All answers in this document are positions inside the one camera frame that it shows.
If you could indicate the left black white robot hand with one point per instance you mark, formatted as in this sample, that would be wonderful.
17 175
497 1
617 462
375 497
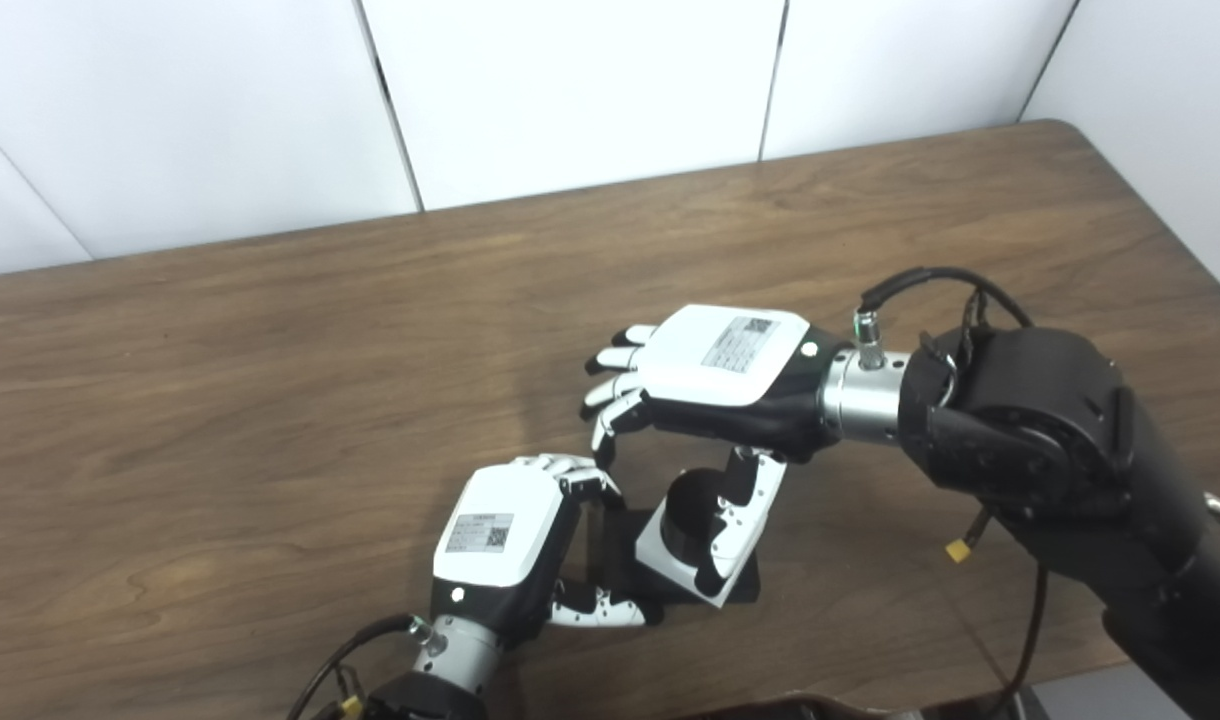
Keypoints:
495 530

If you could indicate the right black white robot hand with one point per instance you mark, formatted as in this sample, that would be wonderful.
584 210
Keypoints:
720 365

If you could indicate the black peg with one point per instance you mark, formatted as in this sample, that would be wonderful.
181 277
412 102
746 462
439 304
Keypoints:
688 515

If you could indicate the white square piece with hole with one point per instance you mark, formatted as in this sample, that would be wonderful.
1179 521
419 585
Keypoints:
665 560

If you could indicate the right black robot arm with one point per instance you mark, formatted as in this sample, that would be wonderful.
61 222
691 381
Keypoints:
1050 430

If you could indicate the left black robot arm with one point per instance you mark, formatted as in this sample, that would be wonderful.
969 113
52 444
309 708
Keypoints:
450 665

